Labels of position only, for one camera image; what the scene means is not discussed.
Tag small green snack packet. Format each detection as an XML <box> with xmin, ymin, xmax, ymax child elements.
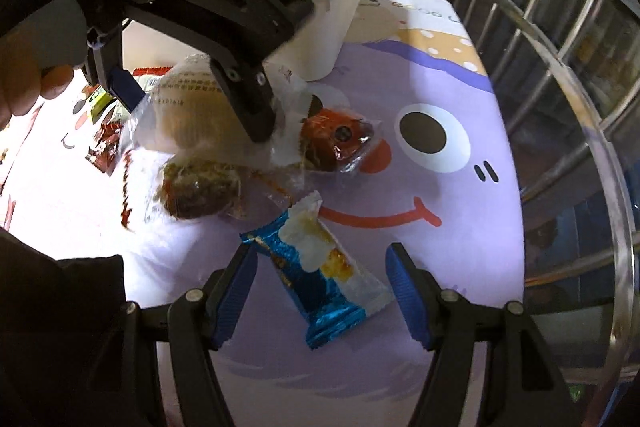
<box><xmin>86</xmin><ymin>86</ymin><xmax>112</xmax><ymax>124</ymax></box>

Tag blue snack packet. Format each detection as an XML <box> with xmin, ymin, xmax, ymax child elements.
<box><xmin>240</xmin><ymin>190</ymin><xmax>396</xmax><ymax>350</ymax></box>

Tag person's left hand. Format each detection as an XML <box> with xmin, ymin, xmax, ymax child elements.
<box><xmin>0</xmin><ymin>51</ymin><xmax>77</xmax><ymax>134</ymax></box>

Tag red round chocolate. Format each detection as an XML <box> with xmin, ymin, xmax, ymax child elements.
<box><xmin>299</xmin><ymin>97</ymin><xmax>383</xmax><ymax>176</ymax></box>

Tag metal window grille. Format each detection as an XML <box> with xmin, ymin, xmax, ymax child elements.
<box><xmin>407</xmin><ymin>0</ymin><xmax>640</xmax><ymax>427</ymax></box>

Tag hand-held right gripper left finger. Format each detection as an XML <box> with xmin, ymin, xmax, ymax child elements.
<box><xmin>120</xmin><ymin>246</ymin><xmax>260</xmax><ymax>427</ymax></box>

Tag white plastic storage bin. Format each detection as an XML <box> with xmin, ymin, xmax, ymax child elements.
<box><xmin>121</xmin><ymin>0</ymin><xmax>369</xmax><ymax>82</ymax></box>

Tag clear packet of brown nuts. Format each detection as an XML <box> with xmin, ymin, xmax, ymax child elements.
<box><xmin>159</xmin><ymin>156</ymin><xmax>297</xmax><ymax>222</ymax></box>

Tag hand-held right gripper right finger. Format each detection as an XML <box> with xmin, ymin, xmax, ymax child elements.
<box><xmin>385</xmin><ymin>242</ymin><xmax>572</xmax><ymax>427</ymax></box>

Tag clear bread packet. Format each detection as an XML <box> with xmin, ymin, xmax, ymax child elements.
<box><xmin>125</xmin><ymin>53</ymin><xmax>288</xmax><ymax>160</ymax></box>

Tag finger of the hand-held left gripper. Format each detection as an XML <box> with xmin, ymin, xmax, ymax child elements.
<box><xmin>206</xmin><ymin>54</ymin><xmax>277</xmax><ymax>144</ymax></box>
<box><xmin>81</xmin><ymin>38</ymin><xmax>147</xmax><ymax>114</ymax></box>

